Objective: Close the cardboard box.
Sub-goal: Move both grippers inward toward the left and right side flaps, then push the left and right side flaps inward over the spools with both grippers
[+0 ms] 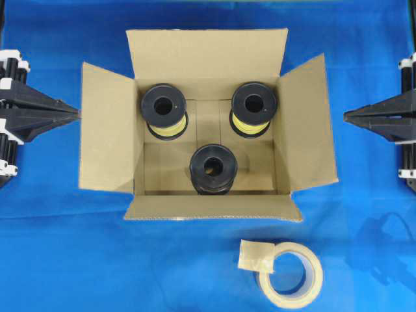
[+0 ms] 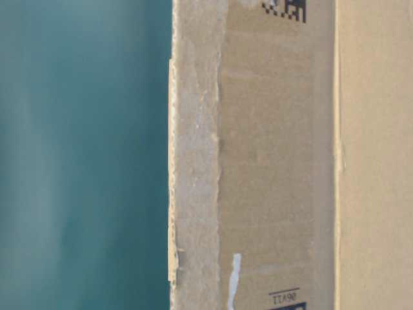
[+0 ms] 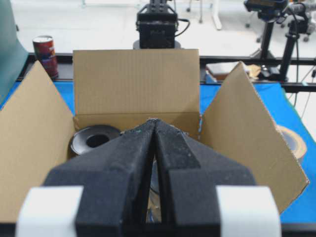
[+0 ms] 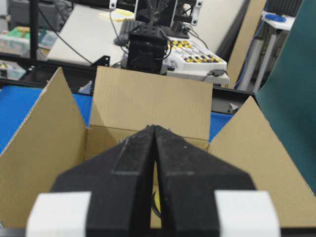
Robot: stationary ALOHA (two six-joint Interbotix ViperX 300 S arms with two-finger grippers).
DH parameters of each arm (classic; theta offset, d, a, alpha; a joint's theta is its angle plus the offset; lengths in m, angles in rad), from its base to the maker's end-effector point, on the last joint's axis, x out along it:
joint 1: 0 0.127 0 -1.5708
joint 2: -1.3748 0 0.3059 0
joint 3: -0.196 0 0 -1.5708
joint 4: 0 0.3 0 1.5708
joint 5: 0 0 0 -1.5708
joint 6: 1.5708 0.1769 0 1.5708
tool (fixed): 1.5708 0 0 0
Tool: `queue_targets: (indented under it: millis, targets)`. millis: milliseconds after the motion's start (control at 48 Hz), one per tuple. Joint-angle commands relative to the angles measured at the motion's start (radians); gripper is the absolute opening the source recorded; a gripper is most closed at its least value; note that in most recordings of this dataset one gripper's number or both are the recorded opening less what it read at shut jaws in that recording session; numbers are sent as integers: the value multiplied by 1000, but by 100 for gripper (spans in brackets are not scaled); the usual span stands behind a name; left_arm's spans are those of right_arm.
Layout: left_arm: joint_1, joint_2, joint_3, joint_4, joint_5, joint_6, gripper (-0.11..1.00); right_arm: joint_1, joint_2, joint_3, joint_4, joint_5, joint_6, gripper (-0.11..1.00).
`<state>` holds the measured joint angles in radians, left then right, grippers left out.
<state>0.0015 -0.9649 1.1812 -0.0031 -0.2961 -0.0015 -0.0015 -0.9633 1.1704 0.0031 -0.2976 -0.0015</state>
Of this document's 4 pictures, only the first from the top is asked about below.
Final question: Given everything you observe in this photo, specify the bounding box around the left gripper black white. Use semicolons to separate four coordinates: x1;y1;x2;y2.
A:
1;49;80;188

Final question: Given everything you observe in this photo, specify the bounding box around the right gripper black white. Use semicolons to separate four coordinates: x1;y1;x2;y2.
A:
343;51;416;192

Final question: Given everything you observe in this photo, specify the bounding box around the brown cardboard box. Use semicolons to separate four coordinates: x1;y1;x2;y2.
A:
79;29;338;222

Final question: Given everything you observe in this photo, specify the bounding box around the blue table cloth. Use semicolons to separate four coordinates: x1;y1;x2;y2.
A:
1;1;415;311

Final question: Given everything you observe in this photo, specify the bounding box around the black spool front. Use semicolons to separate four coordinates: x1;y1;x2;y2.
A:
189;144;238;195

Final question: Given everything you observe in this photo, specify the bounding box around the beige packing tape roll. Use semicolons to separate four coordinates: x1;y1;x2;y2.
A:
238;240;324;309

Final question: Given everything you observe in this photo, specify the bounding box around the black spool yellow wire left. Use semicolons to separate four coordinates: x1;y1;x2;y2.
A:
140;83;189;141

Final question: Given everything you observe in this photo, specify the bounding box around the black spool yellow wire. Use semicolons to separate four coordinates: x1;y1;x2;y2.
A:
140;83;189;141
229;81;278;137

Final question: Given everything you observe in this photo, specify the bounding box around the black spool yellow wire right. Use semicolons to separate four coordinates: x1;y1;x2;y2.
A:
229;81;278;137

